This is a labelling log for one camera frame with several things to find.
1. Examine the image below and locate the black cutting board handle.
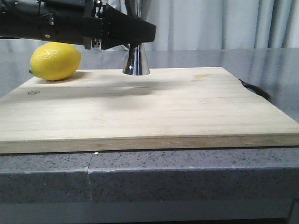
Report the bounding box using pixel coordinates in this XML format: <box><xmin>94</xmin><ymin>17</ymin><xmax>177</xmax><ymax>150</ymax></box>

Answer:
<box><xmin>239</xmin><ymin>79</ymin><xmax>271</xmax><ymax>102</ymax></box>

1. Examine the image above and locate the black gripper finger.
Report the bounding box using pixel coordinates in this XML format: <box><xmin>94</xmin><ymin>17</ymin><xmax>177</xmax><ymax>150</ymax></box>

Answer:
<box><xmin>100</xmin><ymin>3</ymin><xmax>157</xmax><ymax>50</ymax></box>

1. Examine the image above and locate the yellow lemon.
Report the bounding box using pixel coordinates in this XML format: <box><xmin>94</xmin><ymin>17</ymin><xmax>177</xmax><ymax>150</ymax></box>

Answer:
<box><xmin>29</xmin><ymin>42</ymin><xmax>81</xmax><ymax>81</ymax></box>

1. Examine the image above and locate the light wooden cutting board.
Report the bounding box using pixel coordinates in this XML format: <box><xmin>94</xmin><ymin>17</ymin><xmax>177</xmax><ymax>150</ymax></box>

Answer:
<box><xmin>0</xmin><ymin>67</ymin><xmax>299</xmax><ymax>154</ymax></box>

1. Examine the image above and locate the grey curtain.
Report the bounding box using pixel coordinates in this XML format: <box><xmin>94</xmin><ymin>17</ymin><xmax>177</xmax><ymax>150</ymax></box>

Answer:
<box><xmin>0</xmin><ymin>0</ymin><xmax>299</xmax><ymax>52</ymax></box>

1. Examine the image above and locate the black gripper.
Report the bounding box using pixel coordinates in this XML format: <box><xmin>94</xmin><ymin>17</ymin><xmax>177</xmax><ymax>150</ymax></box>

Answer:
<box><xmin>0</xmin><ymin>0</ymin><xmax>102</xmax><ymax>49</ymax></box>

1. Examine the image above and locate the silver metal jigger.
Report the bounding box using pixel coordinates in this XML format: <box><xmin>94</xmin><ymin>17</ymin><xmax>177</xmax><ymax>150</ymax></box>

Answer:
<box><xmin>122</xmin><ymin>0</ymin><xmax>151</xmax><ymax>76</ymax></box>

